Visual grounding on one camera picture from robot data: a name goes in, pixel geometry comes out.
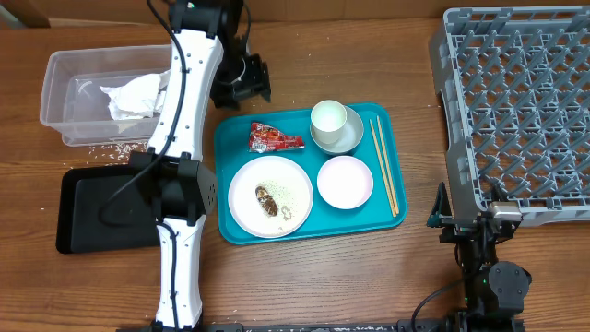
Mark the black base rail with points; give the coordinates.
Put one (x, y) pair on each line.
(399, 326)

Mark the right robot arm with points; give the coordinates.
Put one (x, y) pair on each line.
(495, 290)

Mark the brown food scrap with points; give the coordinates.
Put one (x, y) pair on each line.
(266, 201)

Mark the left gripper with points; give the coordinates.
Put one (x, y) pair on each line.
(259, 82)

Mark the grey dishwasher rack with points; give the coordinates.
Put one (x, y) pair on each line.
(514, 83)

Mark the wooden chopstick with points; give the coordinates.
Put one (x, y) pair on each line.
(382, 168)
(388, 169)

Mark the small white bowl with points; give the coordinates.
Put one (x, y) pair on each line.
(345, 182)

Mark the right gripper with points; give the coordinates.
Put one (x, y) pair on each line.
(456, 229)

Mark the black rectangular tray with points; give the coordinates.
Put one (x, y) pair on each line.
(83, 221)

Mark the wooden chopstick left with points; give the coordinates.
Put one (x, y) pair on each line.
(382, 168)

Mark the pile of rice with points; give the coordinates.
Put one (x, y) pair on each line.
(282, 194)

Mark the grey saucer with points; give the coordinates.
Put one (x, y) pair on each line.
(351, 136)

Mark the wooden chopstick right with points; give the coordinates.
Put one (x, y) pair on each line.
(388, 169)

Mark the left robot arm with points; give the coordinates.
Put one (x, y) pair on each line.
(210, 65)

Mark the red sauce packet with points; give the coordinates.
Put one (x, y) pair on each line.
(265, 138)

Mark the white cup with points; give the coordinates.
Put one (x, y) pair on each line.
(328, 119)

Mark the clear plastic bin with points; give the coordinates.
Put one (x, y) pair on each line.
(73, 103)

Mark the large white plate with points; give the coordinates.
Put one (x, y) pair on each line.
(245, 208)

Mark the teal serving tray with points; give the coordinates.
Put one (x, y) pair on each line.
(232, 151)

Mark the white napkin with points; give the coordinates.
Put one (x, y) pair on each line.
(142, 97)

